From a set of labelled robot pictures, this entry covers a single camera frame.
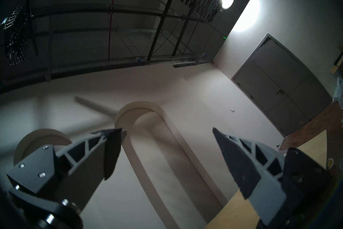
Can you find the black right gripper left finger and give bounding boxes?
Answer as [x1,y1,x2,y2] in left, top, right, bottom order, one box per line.
[6,128,127,215]

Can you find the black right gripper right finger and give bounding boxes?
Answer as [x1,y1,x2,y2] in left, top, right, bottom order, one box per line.
[212,127,332,227]

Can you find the light wooden table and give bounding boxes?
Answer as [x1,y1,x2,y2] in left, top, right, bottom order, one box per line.
[204,129,343,229]

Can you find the dark grey door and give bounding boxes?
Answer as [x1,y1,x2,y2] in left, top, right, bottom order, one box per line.
[231,33,333,138]

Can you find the red ceiling pipe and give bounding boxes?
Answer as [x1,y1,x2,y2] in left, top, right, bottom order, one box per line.
[108,0,122,61]

